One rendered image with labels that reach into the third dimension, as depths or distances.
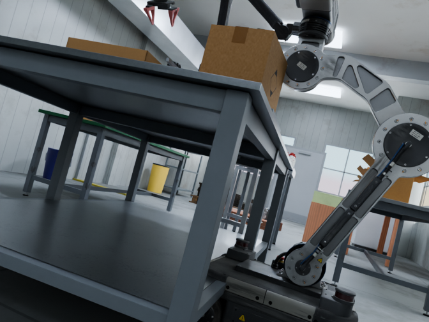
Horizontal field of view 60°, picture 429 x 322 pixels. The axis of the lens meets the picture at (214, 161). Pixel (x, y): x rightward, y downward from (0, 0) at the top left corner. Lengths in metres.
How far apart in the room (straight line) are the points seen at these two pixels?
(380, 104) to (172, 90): 0.89
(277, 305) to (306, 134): 10.15
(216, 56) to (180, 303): 0.84
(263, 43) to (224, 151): 0.53
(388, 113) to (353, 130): 9.82
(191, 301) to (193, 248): 0.13
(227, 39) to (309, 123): 10.16
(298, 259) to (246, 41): 0.84
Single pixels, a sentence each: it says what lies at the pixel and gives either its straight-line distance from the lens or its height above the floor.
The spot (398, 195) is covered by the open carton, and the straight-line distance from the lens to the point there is 3.28.
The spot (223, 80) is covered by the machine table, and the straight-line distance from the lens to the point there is 0.94.
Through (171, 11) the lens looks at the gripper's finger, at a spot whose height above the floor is 1.20.
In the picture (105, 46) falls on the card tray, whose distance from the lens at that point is 1.14.
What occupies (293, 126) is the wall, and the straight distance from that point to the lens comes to 11.50.
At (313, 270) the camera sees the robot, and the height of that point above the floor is 0.34.
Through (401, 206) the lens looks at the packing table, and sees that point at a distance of 3.24.
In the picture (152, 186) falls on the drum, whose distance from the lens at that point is 8.02.
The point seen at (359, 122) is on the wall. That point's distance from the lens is 11.45.
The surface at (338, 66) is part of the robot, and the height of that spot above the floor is 1.16.
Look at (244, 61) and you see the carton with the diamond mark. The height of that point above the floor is 1.00.
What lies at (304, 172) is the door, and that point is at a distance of 11.19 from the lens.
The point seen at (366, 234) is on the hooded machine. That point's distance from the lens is 7.97.
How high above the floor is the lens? 0.57
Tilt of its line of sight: 3 degrees up
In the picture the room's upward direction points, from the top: 15 degrees clockwise
